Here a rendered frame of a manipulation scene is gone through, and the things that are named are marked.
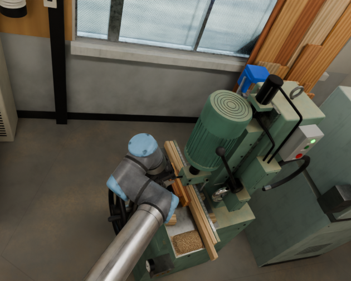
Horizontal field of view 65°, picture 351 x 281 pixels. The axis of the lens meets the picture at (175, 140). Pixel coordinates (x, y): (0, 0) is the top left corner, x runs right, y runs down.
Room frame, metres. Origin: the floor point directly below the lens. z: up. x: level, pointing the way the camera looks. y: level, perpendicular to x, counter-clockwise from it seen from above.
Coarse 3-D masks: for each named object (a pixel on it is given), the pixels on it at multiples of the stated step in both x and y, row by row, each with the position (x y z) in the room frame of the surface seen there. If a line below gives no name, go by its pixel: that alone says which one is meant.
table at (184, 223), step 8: (176, 208) 0.70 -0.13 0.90; (184, 208) 0.72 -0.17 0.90; (176, 216) 0.66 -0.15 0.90; (184, 216) 0.68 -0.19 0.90; (192, 216) 0.70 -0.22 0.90; (176, 224) 0.62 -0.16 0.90; (184, 224) 0.64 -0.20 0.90; (192, 224) 0.66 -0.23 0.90; (168, 232) 0.57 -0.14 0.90; (176, 232) 0.59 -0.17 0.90; (168, 240) 0.54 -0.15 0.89; (168, 248) 0.52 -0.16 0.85; (176, 256) 0.48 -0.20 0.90; (184, 256) 0.51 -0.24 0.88
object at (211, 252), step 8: (168, 144) 1.04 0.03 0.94; (168, 152) 1.00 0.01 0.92; (176, 160) 0.95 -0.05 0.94; (176, 168) 0.91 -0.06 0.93; (192, 200) 0.76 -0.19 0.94; (192, 208) 0.72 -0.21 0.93; (200, 216) 0.69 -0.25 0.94; (200, 224) 0.65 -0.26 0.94; (200, 232) 0.63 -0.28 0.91; (208, 240) 0.59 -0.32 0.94; (208, 248) 0.57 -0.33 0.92; (216, 256) 0.54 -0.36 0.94
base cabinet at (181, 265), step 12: (240, 228) 0.87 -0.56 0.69; (228, 240) 0.89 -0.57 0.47; (144, 252) 0.62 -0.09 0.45; (156, 252) 0.56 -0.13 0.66; (168, 252) 0.59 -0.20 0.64; (204, 252) 0.80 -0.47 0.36; (216, 252) 0.89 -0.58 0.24; (144, 264) 0.58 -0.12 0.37; (180, 264) 0.72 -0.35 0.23; (192, 264) 0.81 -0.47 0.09; (144, 276) 0.56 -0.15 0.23
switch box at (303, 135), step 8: (296, 128) 0.90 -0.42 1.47; (304, 128) 0.91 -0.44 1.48; (312, 128) 0.93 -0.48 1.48; (296, 136) 0.89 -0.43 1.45; (304, 136) 0.87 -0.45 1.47; (312, 136) 0.88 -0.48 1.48; (320, 136) 0.91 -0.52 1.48; (288, 144) 0.89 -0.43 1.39; (296, 144) 0.87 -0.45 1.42; (304, 144) 0.87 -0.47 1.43; (312, 144) 0.90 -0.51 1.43; (280, 152) 0.89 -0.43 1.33; (288, 152) 0.87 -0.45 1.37; (296, 152) 0.87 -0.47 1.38; (304, 152) 0.90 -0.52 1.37; (288, 160) 0.87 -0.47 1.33
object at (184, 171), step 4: (184, 168) 0.82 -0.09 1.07; (188, 168) 0.83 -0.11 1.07; (180, 172) 0.82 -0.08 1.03; (184, 172) 0.80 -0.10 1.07; (188, 172) 0.81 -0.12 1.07; (200, 172) 0.83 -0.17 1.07; (204, 172) 0.84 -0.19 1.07; (208, 172) 0.85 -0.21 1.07; (184, 176) 0.78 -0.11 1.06; (188, 176) 0.78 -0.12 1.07; (192, 176) 0.79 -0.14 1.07; (196, 176) 0.80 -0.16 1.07; (200, 176) 0.81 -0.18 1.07; (204, 176) 0.83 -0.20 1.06; (208, 176) 0.84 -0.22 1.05; (184, 180) 0.77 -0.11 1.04; (188, 180) 0.78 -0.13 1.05; (192, 180) 0.79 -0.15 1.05; (196, 180) 0.80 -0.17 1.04; (200, 180) 0.82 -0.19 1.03; (184, 184) 0.77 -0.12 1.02; (188, 184) 0.78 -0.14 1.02; (192, 184) 0.80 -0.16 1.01
